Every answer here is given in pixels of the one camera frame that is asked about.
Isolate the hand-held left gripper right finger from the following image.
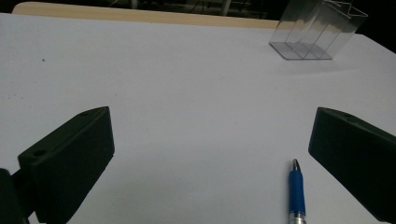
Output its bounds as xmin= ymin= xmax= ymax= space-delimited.
xmin=307 ymin=106 xmax=396 ymax=224

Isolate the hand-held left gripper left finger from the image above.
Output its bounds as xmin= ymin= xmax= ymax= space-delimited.
xmin=17 ymin=105 xmax=116 ymax=224

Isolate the blue ballpoint pen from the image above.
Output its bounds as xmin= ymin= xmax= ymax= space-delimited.
xmin=288 ymin=158 xmax=307 ymax=224

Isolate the clear acrylic pen holder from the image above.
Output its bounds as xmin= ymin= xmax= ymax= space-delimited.
xmin=268 ymin=0 xmax=369 ymax=61

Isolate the light wooden board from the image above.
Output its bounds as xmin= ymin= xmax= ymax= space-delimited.
xmin=11 ymin=1 xmax=280 ymax=30

